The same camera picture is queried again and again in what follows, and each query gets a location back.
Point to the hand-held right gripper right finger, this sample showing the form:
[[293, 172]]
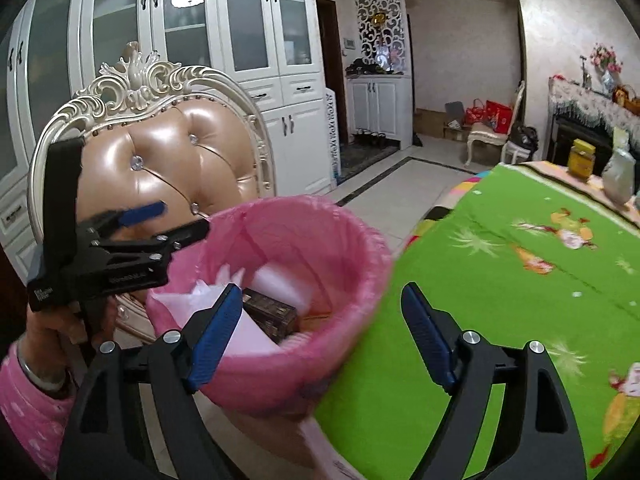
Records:
[[427, 335]]

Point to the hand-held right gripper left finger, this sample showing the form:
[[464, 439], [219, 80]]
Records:
[[215, 340]]

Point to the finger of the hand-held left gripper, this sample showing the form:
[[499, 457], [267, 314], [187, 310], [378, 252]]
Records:
[[185, 234], [142, 212]]

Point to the black box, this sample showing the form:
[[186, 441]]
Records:
[[270, 316]]

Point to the pink trash bin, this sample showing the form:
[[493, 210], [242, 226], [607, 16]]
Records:
[[325, 360]]

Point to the person's left hand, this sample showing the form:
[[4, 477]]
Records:
[[47, 327]]

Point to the tufted leather dining chair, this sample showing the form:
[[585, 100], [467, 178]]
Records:
[[165, 150]]

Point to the white carved panel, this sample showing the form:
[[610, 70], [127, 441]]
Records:
[[332, 140]]

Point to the silver bangle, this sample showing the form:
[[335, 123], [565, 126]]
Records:
[[42, 379]]

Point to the dark patterned doormat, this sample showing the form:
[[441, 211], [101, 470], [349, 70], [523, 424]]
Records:
[[367, 161]]

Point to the row of dark shoes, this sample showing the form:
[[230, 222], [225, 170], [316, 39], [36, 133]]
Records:
[[367, 136]]

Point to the cream dining chair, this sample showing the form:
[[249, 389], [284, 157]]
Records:
[[492, 136]]

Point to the white glass-door cabinet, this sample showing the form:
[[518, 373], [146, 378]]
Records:
[[240, 25]]

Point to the cardboard box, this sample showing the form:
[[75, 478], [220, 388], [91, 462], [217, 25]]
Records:
[[430, 122]]

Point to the dark backpack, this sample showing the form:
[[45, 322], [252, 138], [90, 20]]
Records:
[[522, 141]]

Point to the grey bag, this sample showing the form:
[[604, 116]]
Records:
[[454, 111]]

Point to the red gift bag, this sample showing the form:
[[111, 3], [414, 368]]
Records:
[[500, 116], [475, 112]]

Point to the white low cabinet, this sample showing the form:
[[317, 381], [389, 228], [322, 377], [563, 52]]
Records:
[[377, 105]]

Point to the yellow jar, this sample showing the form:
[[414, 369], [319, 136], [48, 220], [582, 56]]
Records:
[[582, 160]]

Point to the dark wooden door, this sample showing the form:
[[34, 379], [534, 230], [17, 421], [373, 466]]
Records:
[[332, 45]]

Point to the black piano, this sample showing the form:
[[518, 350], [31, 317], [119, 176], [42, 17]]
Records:
[[575, 135]]

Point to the white teapot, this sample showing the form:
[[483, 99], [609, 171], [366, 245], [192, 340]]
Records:
[[620, 176]]

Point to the lace piano cover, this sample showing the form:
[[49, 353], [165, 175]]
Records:
[[585, 96]]

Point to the white carved screen partition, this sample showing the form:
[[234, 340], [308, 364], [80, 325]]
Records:
[[380, 15]]

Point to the dark candlestick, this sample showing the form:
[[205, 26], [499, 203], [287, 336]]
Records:
[[584, 71]]

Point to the wicker basket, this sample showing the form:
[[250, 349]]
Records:
[[627, 99]]

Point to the flower vase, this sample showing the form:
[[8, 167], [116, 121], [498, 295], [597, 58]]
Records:
[[606, 67]]

